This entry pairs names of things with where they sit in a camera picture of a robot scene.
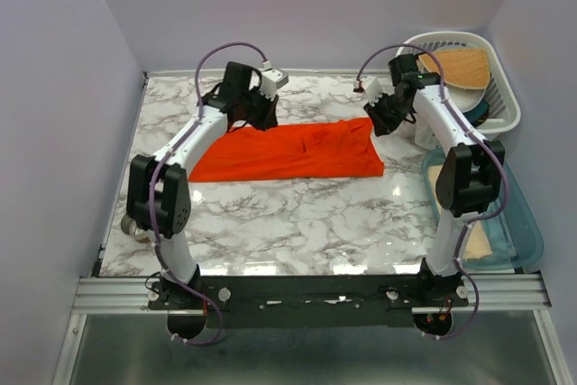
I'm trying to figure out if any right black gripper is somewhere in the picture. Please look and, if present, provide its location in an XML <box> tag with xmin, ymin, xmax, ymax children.
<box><xmin>362</xmin><ymin>91</ymin><xmax>409</xmax><ymax>137</ymax></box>

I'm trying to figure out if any orange t shirt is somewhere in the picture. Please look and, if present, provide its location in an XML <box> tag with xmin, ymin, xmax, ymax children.
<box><xmin>188</xmin><ymin>118</ymin><xmax>385</xmax><ymax>183</ymax></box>

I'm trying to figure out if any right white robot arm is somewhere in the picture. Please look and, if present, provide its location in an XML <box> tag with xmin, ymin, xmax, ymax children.
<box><xmin>353</xmin><ymin>54</ymin><xmax>509</xmax><ymax>306</ymax></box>

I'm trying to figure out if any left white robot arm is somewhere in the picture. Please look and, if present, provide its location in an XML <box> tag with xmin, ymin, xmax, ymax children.
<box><xmin>126</xmin><ymin>61</ymin><xmax>289</xmax><ymax>308</ymax></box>

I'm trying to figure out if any grey tape roll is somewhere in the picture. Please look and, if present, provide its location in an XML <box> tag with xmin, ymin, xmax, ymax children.
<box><xmin>120</xmin><ymin>214</ymin><xmax>150</xmax><ymax>243</ymax></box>

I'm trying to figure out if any white plate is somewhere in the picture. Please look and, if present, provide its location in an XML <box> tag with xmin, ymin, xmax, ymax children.
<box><xmin>446</xmin><ymin>85</ymin><xmax>484</xmax><ymax>113</ymax></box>

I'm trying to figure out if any teal bowl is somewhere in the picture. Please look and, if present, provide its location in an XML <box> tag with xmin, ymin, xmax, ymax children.
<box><xmin>463</xmin><ymin>100</ymin><xmax>490</xmax><ymax>127</ymax></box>

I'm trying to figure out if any white plastic basket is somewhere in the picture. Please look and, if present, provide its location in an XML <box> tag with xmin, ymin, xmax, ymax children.
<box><xmin>405</xmin><ymin>31</ymin><xmax>521</xmax><ymax>140</ymax></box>

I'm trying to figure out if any beige folded cloth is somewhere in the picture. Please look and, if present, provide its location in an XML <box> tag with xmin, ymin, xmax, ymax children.
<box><xmin>426</xmin><ymin>165</ymin><xmax>492</xmax><ymax>261</ymax></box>

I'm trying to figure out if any teal plastic bin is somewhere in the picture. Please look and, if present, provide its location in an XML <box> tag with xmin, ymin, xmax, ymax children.
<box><xmin>421</xmin><ymin>145</ymin><xmax>545</xmax><ymax>274</ymax></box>

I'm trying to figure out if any teal folded cloth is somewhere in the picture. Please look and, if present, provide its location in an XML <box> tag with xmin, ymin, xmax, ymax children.
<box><xmin>481</xmin><ymin>215</ymin><xmax>517</xmax><ymax>266</ymax></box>

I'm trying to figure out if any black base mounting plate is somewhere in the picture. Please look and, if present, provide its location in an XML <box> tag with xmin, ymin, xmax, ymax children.
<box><xmin>145</xmin><ymin>271</ymin><xmax>469</xmax><ymax>345</ymax></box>

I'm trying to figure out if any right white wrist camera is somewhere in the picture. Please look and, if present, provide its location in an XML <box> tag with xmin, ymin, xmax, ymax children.
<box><xmin>353</xmin><ymin>76</ymin><xmax>383</xmax><ymax>106</ymax></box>

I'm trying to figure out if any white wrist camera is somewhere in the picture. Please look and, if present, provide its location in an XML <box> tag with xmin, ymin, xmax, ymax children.
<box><xmin>259</xmin><ymin>69</ymin><xmax>289</xmax><ymax>100</ymax></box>
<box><xmin>353</xmin><ymin>76</ymin><xmax>383</xmax><ymax>106</ymax></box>

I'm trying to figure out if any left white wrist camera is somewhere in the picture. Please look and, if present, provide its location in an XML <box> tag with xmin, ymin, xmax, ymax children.
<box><xmin>259</xmin><ymin>69</ymin><xmax>289</xmax><ymax>100</ymax></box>

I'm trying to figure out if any aluminium rail frame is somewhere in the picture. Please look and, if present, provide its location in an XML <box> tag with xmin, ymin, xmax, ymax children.
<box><xmin>53</xmin><ymin>273</ymin><xmax>573</xmax><ymax>384</ymax></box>

